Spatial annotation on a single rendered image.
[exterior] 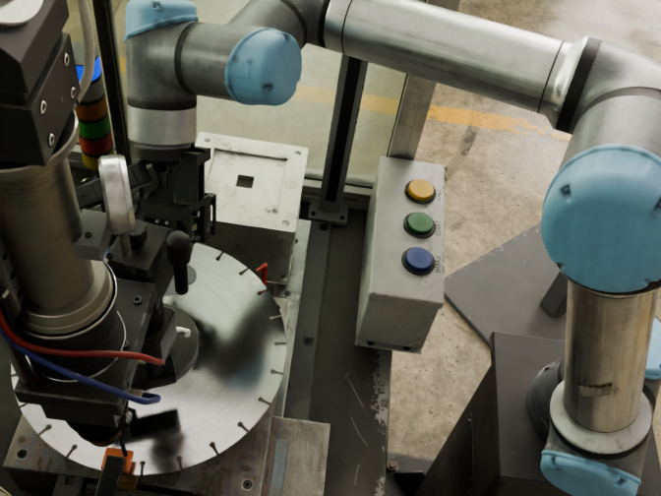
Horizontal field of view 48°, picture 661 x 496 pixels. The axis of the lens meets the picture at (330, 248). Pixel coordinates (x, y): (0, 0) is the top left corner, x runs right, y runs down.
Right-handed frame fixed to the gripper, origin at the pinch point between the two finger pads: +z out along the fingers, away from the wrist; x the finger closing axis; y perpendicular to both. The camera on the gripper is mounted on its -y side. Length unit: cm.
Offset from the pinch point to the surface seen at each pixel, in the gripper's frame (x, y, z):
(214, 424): -6.6, 11.7, 10.8
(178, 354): -2.1, 4.8, 5.4
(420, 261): 27.9, 29.1, 0.0
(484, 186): 170, 30, 25
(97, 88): 9.4, -11.8, -23.5
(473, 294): 129, 33, 47
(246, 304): 7.8, 9.6, 2.0
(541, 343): 41, 49, 16
